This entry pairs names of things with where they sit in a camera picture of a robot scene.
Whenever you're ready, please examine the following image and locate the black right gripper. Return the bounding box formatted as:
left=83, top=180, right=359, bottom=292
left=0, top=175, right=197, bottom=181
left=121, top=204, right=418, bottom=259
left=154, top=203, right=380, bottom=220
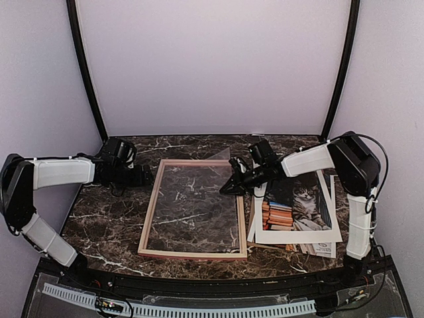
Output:
left=220, top=164, right=268, bottom=196

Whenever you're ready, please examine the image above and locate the clear acrylic sheet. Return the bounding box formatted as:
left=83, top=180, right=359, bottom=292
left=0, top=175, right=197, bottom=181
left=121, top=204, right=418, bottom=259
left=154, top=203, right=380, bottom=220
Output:
left=147, top=147, right=240, bottom=252

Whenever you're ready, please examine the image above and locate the white photo mat board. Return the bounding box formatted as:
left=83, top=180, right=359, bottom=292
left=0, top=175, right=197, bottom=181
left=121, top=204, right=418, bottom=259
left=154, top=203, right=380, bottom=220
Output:
left=248, top=170, right=342, bottom=244

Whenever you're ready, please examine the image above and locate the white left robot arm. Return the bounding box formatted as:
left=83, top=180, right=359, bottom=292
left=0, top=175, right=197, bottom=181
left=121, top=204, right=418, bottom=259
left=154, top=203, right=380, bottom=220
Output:
left=1, top=154, right=152, bottom=289

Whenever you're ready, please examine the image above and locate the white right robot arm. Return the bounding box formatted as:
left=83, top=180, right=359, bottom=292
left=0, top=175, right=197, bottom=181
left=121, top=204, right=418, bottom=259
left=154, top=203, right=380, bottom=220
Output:
left=219, top=131, right=385, bottom=260

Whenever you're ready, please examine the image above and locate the cat and books photo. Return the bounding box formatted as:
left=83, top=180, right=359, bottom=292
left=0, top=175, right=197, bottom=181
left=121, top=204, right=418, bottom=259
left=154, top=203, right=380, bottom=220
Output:
left=262, top=172, right=332, bottom=231

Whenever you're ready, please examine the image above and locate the printed paper insert sheet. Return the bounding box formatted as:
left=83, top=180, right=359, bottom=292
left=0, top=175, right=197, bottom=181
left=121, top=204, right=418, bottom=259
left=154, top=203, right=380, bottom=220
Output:
left=299, top=242, right=337, bottom=258

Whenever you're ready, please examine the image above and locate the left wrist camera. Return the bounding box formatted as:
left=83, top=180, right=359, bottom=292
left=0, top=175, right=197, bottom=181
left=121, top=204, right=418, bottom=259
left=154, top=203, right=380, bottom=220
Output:
left=99, top=137, right=136, bottom=166

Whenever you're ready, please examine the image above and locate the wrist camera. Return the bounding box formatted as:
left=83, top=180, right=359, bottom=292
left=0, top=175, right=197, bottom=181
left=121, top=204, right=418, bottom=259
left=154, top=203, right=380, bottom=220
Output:
left=248, top=139, right=278, bottom=166
left=99, top=137, right=136, bottom=166

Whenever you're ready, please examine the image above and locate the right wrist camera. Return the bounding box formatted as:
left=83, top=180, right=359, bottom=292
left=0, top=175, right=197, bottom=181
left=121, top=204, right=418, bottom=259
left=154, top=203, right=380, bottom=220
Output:
left=248, top=139, right=278, bottom=166

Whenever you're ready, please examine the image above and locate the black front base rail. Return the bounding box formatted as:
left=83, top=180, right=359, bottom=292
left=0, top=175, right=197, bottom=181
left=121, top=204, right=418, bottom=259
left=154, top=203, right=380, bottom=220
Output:
left=32, top=256, right=398, bottom=309

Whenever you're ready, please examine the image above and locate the white slotted cable duct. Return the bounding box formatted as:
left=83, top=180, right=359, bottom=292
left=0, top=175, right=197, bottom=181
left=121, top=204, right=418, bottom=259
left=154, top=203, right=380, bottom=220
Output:
left=42, top=283, right=316, bottom=317

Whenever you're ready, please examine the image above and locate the left black corner post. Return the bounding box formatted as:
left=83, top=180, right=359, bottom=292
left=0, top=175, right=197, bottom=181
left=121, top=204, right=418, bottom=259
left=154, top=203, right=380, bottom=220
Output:
left=66, top=0, right=109, bottom=142

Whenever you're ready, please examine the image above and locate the black corner post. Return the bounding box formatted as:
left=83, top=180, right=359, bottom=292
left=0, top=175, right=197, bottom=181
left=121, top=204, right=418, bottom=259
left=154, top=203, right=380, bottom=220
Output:
left=66, top=0, right=109, bottom=142
left=320, top=0, right=360, bottom=140

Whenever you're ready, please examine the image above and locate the right black corner post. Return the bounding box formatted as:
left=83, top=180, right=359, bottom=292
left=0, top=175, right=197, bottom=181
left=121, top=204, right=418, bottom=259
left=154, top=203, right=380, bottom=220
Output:
left=320, top=0, right=360, bottom=140

